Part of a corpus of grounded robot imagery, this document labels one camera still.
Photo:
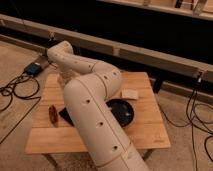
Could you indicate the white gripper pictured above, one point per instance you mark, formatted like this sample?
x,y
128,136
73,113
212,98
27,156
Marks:
x,y
65,75

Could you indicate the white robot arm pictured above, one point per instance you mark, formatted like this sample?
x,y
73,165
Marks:
x,y
85,97

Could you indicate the dark ceramic bowl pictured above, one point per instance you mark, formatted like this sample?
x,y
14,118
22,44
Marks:
x,y
122,111

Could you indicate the black smartphone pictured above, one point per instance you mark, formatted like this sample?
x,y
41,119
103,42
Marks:
x,y
65,115

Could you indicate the red brown small object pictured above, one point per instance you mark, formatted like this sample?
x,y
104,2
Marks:
x,y
53,116

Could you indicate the wooden table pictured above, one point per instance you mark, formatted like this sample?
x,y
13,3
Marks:
x,y
147,130

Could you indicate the beige rectangular block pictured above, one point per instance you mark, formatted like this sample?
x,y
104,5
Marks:
x,y
129,94

